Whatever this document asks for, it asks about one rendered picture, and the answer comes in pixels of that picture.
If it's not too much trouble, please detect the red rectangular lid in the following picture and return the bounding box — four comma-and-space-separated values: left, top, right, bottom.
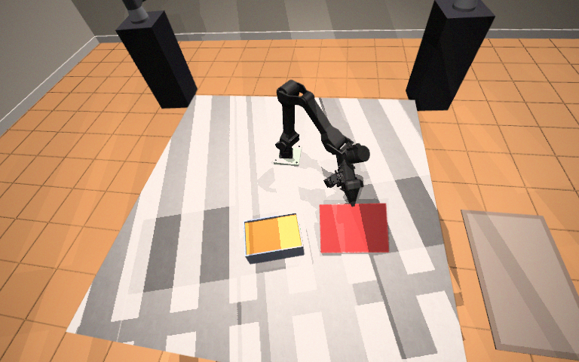
320, 203, 389, 253

